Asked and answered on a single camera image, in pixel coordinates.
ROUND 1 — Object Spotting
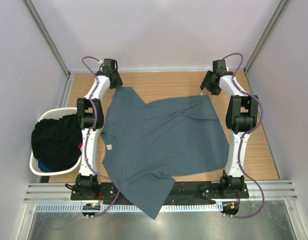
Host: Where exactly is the grey-blue t shirt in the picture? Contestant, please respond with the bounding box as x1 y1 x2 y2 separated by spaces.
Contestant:
101 87 229 219

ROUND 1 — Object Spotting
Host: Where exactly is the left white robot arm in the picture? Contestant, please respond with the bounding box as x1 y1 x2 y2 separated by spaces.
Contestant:
72 56 123 200

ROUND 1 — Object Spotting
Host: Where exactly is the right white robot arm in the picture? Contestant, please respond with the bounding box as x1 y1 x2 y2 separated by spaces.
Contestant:
200 59 258 199

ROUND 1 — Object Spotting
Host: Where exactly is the white laundry basket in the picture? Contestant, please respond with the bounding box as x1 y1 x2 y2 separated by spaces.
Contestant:
30 107 82 176

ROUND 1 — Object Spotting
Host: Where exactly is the black t shirt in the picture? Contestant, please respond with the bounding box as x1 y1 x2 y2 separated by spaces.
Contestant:
31 114 83 172

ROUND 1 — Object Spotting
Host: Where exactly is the blue garment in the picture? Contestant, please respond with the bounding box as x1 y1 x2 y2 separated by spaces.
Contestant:
38 161 54 173

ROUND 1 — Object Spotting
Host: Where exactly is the left corner aluminium post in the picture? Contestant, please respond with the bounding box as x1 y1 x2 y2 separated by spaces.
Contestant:
22 0 70 77

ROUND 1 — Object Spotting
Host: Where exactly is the corner aluminium post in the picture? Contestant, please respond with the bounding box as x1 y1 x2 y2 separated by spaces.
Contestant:
244 0 290 74
22 0 70 77

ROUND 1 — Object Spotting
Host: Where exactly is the right corner aluminium post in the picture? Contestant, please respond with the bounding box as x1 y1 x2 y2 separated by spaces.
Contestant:
244 0 290 74

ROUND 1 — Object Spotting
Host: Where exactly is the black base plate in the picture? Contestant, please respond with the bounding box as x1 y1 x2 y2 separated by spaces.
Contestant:
70 181 249 206

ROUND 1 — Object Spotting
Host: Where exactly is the aluminium rail frame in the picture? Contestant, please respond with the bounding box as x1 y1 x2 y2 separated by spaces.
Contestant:
24 180 297 203

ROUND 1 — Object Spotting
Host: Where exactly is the white slotted cable duct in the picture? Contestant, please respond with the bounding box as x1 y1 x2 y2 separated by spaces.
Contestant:
36 202 223 213

